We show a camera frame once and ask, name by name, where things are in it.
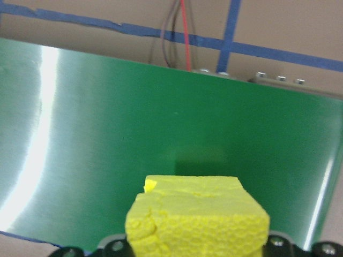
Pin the green conveyor belt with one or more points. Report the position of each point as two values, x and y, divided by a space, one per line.
160 120

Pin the yellow foam block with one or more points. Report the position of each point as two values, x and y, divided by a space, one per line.
198 219

